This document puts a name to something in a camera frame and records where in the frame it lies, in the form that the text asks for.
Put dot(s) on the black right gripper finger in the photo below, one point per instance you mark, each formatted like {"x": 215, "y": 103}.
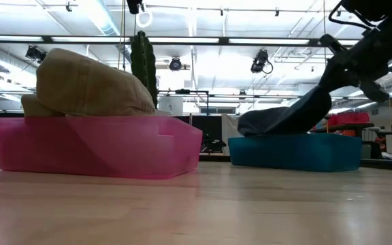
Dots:
{"x": 333, "y": 71}
{"x": 349, "y": 78}

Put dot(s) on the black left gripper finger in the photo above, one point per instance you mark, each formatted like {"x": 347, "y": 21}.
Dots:
{"x": 134, "y": 5}

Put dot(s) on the blue denim baseball cap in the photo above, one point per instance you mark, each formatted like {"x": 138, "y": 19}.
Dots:
{"x": 284, "y": 119}

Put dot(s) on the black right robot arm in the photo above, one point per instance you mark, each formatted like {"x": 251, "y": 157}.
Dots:
{"x": 369, "y": 7}

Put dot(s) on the red plastic crates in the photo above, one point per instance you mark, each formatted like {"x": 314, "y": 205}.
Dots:
{"x": 349, "y": 118}

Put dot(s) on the tall green cactus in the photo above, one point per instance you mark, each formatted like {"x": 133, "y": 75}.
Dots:
{"x": 144, "y": 51}

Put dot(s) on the dark shelf board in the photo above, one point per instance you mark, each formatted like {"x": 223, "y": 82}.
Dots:
{"x": 342, "y": 128}

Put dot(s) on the blue plastic bin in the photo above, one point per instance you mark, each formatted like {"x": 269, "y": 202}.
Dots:
{"x": 294, "y": 153}

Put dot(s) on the black metal rack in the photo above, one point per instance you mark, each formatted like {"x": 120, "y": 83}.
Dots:
{"x": 182, "y": 91}

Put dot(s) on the white cylinder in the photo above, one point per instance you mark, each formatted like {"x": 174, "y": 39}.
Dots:
{"x": 172, "y": 105}

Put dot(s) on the black ceiling spotlight cluster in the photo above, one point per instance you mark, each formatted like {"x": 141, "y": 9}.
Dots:
{"x": 34, "y": 52}

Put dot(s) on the white hexagonal plant pot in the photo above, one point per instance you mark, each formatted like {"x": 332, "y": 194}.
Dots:
{"x": 163, "y": 113}

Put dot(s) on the white hanging cloth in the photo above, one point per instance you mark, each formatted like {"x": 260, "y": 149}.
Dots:
{"x": 230, "y": 126}

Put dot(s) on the pink translucent plastic bin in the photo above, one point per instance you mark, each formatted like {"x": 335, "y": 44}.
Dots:
{"x": 97, "y": 146}

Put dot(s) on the silver ceiling air duct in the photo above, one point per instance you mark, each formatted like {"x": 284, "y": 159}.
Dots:
{"x": 100, "y": 24}

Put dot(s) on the black aluminium table frame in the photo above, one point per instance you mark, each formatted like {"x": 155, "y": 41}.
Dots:
{"x": 386, "y": 165}

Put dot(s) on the black overhead frame beam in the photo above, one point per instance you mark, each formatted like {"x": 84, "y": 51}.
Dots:
{"x": 223, "y": 41}

